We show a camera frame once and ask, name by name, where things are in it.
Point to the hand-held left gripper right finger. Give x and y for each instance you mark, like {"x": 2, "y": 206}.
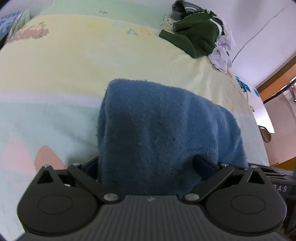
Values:
{"x": 204, "y": 165}

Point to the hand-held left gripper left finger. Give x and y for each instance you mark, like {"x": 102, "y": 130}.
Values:
{"x": 91, "y": 169}

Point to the blue knit sweater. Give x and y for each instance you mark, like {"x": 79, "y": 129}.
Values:
{"x": 166, "y": 134}

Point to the dark green sweater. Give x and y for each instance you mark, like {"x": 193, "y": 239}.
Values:
{"x": 198, "y": 34}

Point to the brown wicker basket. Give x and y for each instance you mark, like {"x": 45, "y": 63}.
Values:
{"x": 264, "y": 134}

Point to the white shirt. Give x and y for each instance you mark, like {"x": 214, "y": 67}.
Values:
{"x": 223, "y": 53}

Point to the grey striped knit garment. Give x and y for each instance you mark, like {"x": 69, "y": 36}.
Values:
{"x": 187, "y": 7}

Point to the pale green cloth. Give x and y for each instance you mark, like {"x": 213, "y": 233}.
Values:
{"x": 22, "y": 20}

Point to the blue floral cloth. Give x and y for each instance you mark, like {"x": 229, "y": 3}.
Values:
{"x": 8, "y": 23}

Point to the wooden door frame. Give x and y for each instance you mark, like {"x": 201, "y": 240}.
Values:
{"x": 275, "y": 81}

